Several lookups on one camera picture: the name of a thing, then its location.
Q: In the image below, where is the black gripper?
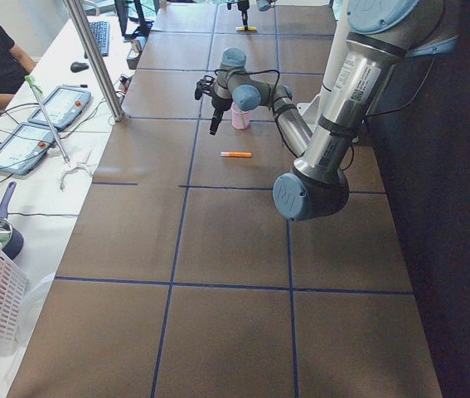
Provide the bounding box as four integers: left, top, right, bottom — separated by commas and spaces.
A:
209, 91, 231, 135
237, 0, 250, 29

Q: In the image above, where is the yellow highlighter pen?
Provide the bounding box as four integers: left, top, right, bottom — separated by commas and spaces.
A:
235, 26, 258, 32

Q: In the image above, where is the orange highlighter pen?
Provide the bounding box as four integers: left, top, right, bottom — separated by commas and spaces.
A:
220, 151, 253, 158

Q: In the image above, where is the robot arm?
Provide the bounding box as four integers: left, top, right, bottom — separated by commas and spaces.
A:
226, 0, 275, 32
195, 1, 462, 221

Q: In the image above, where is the pink mesh pen holder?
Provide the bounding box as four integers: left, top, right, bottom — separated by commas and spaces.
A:
230, 102, 250, 130

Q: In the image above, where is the black computer monitor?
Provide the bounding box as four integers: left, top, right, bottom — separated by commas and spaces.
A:
114, 0, 153, 41

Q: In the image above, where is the black keyboard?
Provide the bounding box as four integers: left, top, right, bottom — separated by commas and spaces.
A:
89, 21, 110, 57

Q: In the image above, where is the black computer mouse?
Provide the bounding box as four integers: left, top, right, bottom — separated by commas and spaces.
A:
70, 61, 90, 73

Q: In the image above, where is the upper teach pendant tablet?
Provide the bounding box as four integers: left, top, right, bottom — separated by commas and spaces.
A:
43, 85, 91, 131

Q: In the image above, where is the teach pendant tablet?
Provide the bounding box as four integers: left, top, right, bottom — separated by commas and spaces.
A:
0, 123, 55, 176
43, 85, 91, 131

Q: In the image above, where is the metal reacher grabber tool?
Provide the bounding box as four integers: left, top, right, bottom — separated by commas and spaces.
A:
24, 75, 97, 191

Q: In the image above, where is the lower teach pendant tablet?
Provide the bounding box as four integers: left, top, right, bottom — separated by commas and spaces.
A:
0, 123, 55, 176

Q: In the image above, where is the blue saucepan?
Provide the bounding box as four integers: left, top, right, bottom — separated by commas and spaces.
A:
0, 182, 24, 260

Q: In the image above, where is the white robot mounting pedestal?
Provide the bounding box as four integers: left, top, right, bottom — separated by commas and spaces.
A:
298, 0, 350, 131

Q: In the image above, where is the aluminium frame post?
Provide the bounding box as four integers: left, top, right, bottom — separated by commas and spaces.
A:
64, 0, 124, 123

